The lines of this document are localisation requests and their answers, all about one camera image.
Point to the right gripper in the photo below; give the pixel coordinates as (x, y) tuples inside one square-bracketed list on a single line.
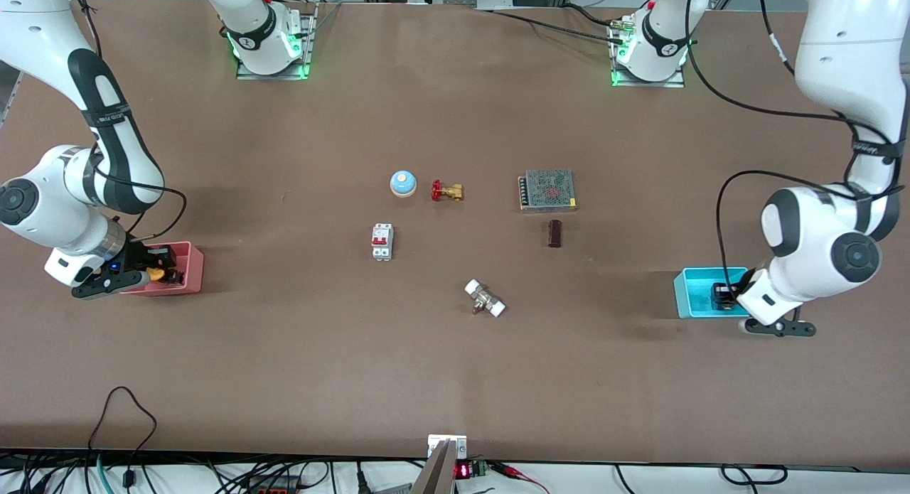
[(137, 256)]

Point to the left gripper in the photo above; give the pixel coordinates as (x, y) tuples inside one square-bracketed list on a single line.
[(724, 296)]

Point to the yellow push button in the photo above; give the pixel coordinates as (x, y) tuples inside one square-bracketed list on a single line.
[(156, 274)]

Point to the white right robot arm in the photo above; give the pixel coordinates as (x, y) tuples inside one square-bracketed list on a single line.
[(43, 25)]

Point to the cyan plastic bin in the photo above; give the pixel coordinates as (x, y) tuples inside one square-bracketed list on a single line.
[(693, 295)]

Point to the pink plastic bin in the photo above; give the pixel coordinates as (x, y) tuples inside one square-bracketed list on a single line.
[(192, 274)]

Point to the dark brown block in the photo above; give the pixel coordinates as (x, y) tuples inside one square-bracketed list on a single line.
[(554, 234)]

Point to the metal mesh power supply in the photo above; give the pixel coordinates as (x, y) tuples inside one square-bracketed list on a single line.
[(547, 190)]

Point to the white circuit breaker red switches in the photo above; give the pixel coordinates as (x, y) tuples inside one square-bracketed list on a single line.
[(382, 242)]

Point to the metal fitting white ends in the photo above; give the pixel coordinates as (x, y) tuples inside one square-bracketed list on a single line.
[(485, 298)]

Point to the blue and white round button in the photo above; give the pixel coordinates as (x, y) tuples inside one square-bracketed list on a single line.
[(403, 183)]

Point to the red clip lead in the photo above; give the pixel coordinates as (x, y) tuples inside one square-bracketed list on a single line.
[(522, 475)]

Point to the red digit display module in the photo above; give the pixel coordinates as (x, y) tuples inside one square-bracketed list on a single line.
[(466, 470)]

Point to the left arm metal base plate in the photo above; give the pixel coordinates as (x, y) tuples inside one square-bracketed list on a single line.
[(679, 78)]

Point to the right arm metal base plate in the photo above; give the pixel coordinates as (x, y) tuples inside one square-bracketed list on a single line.
[(307, 39)]

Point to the silver camera mount bracket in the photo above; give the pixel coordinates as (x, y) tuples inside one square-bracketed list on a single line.
[(447, 444)]

